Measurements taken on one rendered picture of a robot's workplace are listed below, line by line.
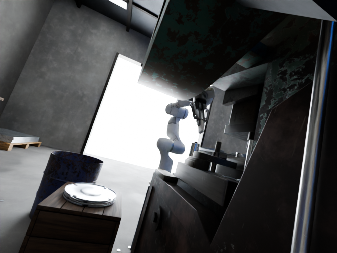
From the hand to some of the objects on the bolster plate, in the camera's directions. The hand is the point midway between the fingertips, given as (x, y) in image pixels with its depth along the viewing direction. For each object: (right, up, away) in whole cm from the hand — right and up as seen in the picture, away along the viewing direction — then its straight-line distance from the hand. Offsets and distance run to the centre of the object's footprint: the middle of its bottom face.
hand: (200, 126), depth 79 cm
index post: (-8, -15, -17) cm, 24 cm away
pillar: (+8, -14, -32) cm, 36 cm away
